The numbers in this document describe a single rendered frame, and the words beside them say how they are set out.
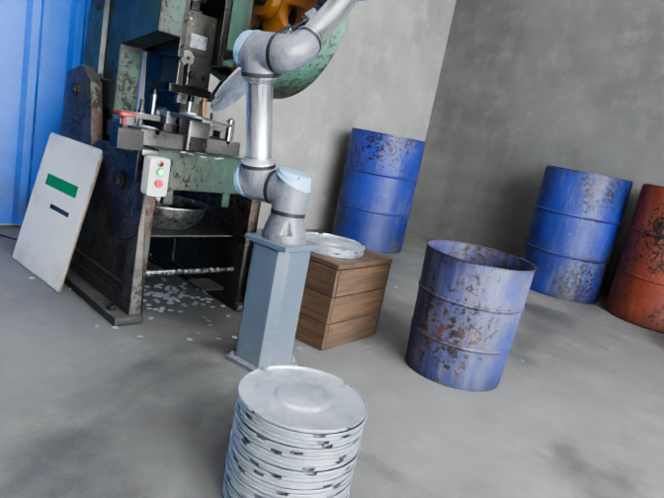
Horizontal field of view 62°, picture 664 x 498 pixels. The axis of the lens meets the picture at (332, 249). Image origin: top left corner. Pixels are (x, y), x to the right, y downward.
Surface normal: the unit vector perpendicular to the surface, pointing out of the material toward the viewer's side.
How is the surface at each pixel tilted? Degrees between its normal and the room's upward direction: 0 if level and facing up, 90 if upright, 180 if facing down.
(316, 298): 90
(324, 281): 90
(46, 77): 90
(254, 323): 90
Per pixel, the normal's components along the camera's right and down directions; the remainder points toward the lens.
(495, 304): 0.13, 0.27
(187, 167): 0.69, 0.28
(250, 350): -0.57, 0.07
